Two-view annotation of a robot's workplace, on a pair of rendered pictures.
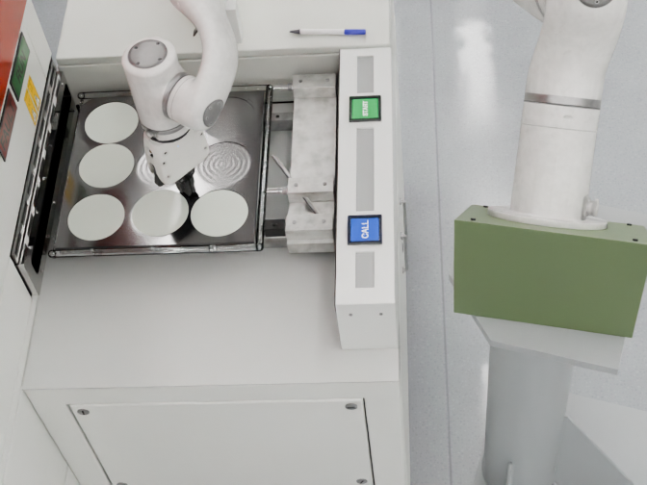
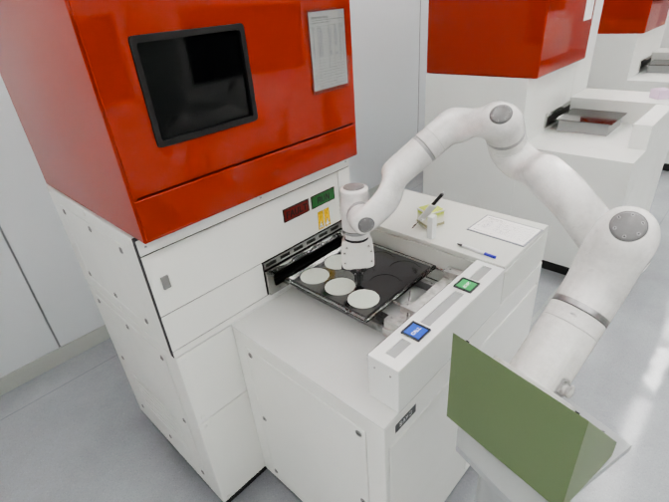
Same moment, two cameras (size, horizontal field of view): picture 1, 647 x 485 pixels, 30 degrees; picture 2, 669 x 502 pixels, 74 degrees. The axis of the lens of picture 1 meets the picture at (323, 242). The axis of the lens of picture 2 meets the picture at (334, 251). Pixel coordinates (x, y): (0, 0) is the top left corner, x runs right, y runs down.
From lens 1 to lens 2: 1.00 m
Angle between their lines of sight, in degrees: 36
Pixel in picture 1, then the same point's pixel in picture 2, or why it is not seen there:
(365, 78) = (479, 275)
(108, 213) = (321, 276)
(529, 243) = (495, 375)
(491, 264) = (471, 383)
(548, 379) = not seen: outside the picture
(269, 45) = (443, 245)
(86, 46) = not seen: hidden behind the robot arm
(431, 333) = not seen: hidden behind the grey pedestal
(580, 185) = (562, 367)
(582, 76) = (595, 292)
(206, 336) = (316, 350)
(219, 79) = (375, 207)
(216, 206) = (364, 295)
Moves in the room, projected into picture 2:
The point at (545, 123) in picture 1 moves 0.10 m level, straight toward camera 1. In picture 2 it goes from (555, 313) to (528, 334)
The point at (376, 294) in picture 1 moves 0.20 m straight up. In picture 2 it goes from (392, 363) to (391, 293)
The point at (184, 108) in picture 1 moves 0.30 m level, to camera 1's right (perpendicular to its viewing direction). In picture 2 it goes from (352, 214) to (457, 238)
